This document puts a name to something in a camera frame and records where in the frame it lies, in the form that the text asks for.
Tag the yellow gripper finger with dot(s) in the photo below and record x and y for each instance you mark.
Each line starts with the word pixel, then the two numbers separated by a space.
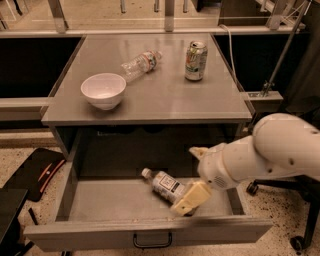
pixel 197 193
pixel 198 152

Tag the white ceramic bowl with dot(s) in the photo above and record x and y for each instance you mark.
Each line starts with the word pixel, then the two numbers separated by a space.
pixel 104 91

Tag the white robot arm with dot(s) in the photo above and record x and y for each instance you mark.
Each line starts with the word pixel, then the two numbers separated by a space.
pixel 280 146

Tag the green soda can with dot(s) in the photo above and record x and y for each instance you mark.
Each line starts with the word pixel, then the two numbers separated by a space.
pixel 196 58

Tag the black box at left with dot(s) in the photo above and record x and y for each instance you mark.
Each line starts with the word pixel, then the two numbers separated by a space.
pixel 11 203

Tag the grey cabinet counter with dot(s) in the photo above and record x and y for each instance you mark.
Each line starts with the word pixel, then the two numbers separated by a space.
pixel 162 96

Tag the blue labelled plastic bottle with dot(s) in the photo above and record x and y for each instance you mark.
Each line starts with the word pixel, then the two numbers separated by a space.
pixel 165 185

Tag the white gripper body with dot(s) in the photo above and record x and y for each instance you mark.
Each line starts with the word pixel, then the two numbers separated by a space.
pixel 215 167

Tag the black drawer handle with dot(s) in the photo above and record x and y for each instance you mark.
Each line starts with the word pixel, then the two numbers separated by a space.
pixel 152 241

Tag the grey rail at left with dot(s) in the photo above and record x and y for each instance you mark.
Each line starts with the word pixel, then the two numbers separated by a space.
pixel 23 109

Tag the grey side shelf bracket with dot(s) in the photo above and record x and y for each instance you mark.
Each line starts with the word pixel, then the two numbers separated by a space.
pixel 260 104

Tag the open grey top drawer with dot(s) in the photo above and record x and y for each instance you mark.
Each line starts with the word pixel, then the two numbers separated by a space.
pixel 103 200

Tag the clear crushed plastic bottle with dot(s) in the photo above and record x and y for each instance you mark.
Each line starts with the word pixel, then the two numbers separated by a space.
pixel 143 63

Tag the metal rod with clamp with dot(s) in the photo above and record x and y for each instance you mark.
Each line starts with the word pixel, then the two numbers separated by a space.
pixel 280 13

